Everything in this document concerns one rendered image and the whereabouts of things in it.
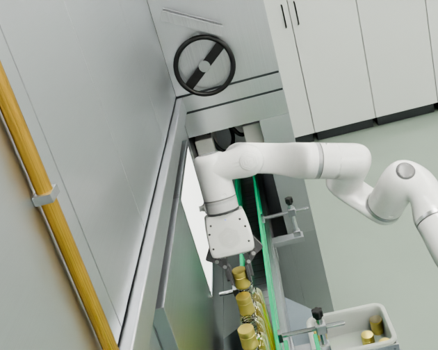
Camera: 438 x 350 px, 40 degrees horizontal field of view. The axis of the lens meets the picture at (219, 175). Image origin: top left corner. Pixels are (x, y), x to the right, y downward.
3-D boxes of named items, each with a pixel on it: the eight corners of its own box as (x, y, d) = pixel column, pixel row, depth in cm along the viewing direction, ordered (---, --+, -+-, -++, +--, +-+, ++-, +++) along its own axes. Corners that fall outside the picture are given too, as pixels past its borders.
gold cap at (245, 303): (239, 308, 137) (234, 292, 135) (254, 305, 137) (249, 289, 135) (240, 317, 134) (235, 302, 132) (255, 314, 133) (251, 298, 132)
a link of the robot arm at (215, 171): (252, 139, 139) (261, 140, 130) (263, 182, 141) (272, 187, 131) (190, 155, 137) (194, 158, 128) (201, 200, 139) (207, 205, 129)
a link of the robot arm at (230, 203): (196, 206, 132) (199, 218, 133) (235, 196, 132) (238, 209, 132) (199, 200, 140) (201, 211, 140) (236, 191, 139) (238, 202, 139)
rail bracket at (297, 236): (271, 255, 217) (257, 202, 209) (317, 245, 216) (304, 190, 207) (272, 262, 213) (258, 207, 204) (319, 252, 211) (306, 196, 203)
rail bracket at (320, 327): (284, 354, 154) (272, 315, 149) (348, 340, 152) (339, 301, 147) (284, 362, 151) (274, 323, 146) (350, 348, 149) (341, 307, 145)
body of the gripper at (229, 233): (198, 214, 133) (211, 262, 134) (243, 203, 132) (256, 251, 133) (201, 207, 140) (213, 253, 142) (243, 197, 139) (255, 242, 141)
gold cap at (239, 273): (235, 282, 141) (231, 267, 139) (249, 279, 141) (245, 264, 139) (236, 291, 138) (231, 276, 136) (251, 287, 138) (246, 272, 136)
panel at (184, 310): (206, 232, 205) (178, 142, 192) (214, 230, 205) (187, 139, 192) (198, 444, 122) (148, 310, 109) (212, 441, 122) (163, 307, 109)
